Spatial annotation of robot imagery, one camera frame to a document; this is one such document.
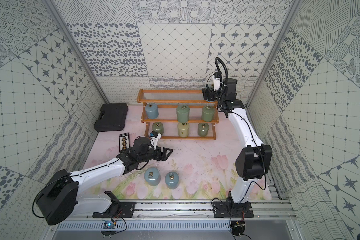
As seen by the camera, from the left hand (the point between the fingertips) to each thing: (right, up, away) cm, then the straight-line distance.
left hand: (170, 151), depth 81 cm
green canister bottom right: (+20, +11, +15) cm, 27 cm away
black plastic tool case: (-45, +19, +27) cm, 56 cm away
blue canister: (-12, +23, +7) cm, 27 cm away
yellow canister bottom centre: (+7, +11, +15) cm, 20 cm away
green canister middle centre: (+7, +21, +7) cm, 23 cm away
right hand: (+23, +35, +3) cm, 42 cm away
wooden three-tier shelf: (-2, +29, +3) cm, 29 cm away
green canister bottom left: (-10, +13, +15) cm, 22 cm away
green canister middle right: (+22, +22, +7) cm, 32 cm away
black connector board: (-33, +2, +17) cm, 37 cm away
